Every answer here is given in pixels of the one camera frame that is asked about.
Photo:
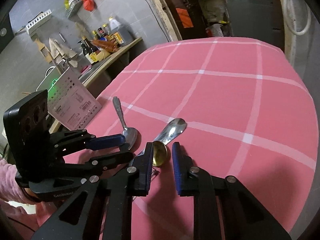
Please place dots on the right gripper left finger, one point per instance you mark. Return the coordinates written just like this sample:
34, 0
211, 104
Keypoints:
102, 209

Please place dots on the large oil jug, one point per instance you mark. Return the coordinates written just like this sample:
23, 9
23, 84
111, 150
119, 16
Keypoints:
120, 32

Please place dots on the grey wall shelf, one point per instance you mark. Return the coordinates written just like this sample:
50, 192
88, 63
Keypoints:
73, 8

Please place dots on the red plastic bag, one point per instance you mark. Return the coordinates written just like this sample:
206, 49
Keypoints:
88, 5

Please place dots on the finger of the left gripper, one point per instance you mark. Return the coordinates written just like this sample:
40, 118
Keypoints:
105, 141
95, 166

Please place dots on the dark soy sauce bottle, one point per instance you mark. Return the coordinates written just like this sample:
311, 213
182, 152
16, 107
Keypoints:
92, 51

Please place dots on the pink sleeved forearm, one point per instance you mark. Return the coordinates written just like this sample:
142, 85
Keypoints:
23, 223

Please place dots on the steel spoon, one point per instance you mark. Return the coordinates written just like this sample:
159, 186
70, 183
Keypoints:
171, 131
129, 133

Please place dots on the white perforated utensil holder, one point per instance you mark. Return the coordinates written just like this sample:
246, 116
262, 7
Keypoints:
69, 101

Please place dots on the wooden cutting board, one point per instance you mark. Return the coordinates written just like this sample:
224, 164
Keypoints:
43, 50

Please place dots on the dark grey cabinet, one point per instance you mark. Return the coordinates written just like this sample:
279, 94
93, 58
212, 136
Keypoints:
259, 19

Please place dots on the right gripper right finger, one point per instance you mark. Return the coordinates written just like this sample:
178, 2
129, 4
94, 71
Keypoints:
223, 207

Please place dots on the pink checkered tablecloth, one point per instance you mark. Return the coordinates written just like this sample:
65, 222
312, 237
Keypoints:
248, 114

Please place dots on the small brass spoon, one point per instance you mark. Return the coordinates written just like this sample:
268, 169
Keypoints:
160, 154

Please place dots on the beige hanging towel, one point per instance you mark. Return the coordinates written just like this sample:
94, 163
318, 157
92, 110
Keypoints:
60, 52

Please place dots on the white wall rack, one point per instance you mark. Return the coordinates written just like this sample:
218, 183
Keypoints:
38, 21

